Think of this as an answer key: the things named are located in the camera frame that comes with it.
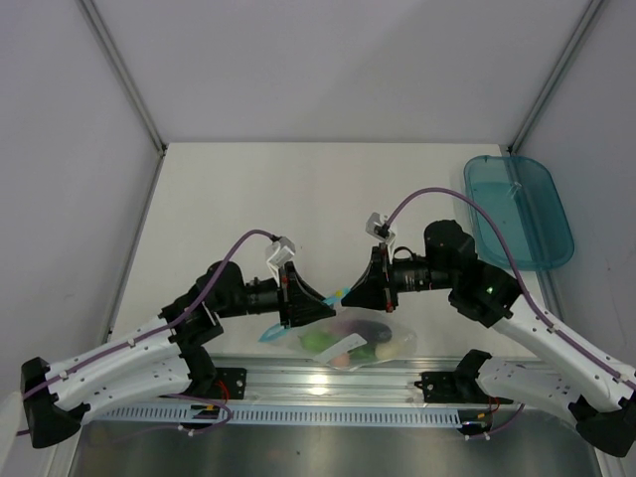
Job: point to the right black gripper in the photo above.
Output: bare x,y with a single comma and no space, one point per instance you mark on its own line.
373,290

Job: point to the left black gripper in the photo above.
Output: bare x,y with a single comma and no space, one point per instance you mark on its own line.
297,301

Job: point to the green cucumber toy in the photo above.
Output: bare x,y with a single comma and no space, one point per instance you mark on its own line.
316,341

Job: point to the purple eggplant toy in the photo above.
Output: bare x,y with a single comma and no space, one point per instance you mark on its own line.
373,332

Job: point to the clear zip top bag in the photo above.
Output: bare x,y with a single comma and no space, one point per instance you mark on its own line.
279,337

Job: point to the green bell pepper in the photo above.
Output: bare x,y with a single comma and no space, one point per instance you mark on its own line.
364,354

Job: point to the pink peach toy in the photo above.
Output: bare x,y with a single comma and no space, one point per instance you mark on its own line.
341,361

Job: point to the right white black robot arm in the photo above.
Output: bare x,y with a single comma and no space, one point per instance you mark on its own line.
590,390

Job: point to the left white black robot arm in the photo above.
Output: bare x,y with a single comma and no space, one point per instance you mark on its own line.
165,356

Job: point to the teal plastic bin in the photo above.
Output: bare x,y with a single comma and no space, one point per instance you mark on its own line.
520,197

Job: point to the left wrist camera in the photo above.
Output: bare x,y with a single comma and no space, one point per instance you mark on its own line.
280,251

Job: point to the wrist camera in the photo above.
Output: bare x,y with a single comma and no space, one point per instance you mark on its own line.
280,251
378,228

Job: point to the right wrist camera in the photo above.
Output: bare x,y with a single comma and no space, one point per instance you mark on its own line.
378,228

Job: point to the aluminium rail beam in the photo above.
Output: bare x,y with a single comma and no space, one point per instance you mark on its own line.
288,381

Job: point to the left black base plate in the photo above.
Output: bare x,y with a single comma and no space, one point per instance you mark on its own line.
230,384

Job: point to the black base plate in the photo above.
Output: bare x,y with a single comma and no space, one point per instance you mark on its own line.
230,384
454,387

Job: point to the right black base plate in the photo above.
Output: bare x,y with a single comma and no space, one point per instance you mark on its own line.
454,387

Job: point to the white slotted cable duct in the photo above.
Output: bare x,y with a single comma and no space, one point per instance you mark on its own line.
247,413

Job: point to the right aluminium frame post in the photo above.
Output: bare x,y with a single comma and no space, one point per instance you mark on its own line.
567,56

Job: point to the aluminium frame post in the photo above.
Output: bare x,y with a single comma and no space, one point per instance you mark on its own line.
121,72
567,56

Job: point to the left aluminium frame post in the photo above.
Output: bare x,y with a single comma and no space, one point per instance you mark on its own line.
121,72

